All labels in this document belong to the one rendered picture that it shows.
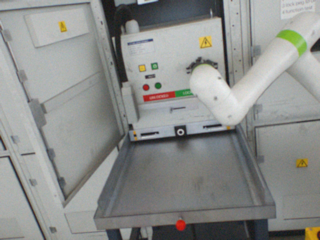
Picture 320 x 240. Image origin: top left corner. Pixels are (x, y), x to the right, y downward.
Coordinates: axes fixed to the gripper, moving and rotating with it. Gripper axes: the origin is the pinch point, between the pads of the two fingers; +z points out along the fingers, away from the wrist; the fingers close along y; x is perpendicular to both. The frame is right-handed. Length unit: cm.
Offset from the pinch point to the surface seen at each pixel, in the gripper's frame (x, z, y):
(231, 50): -0.7, 16.3, 16.2
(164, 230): -106, 9, -35
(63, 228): -103, 14, -106
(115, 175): -36, -30, -42
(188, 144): -38.4, -4.7, -10.3
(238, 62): -6.8, 15.9, 19.0
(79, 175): -36, -26, -59
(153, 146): -38.3, -3.3, -28.5
